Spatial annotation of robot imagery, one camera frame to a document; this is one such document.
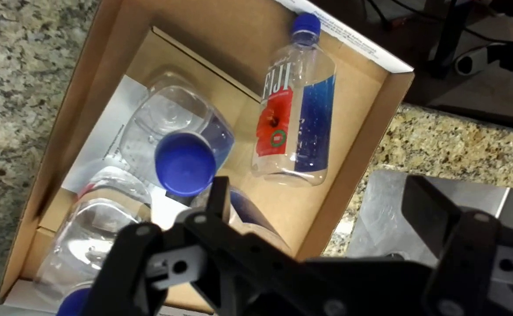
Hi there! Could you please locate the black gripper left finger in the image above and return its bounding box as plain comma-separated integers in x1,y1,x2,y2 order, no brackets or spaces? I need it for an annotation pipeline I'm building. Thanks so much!
82,173,253,316

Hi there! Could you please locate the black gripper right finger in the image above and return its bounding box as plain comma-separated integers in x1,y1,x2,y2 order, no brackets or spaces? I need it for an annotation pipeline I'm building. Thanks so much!
400,173,513,316

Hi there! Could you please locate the Fiji water bottle blue cap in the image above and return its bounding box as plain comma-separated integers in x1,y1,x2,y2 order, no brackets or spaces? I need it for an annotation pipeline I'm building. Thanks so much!
248,10,337,185
112,69,235,199
33,164,153,316

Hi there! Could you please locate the grey metal plate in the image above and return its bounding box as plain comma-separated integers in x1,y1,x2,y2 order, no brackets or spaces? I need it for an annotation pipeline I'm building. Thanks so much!
346,168,513,268

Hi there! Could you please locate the shallow cardboard bottle tray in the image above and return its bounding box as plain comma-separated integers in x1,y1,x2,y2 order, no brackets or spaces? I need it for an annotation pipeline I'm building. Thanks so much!
0,0,416,316

